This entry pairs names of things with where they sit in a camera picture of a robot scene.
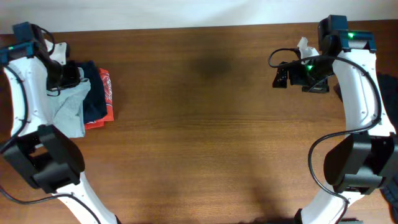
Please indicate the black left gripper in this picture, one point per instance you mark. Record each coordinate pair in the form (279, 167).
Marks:
(71, 78)

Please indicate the folded red shirt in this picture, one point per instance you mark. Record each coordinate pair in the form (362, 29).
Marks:
(109, 102)

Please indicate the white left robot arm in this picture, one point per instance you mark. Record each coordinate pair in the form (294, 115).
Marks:
(37, 150)

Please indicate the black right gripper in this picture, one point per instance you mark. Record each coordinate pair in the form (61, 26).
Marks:
(319, 86)

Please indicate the black garment at right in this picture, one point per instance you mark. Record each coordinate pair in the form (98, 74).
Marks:
(388, 87)

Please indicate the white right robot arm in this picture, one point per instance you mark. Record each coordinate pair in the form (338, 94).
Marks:
(366, 158)

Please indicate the light blue t-shirt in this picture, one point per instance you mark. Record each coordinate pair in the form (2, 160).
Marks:
(67, 108)

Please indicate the folded navy blue shirt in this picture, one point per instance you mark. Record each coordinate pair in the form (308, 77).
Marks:
(94, 104)

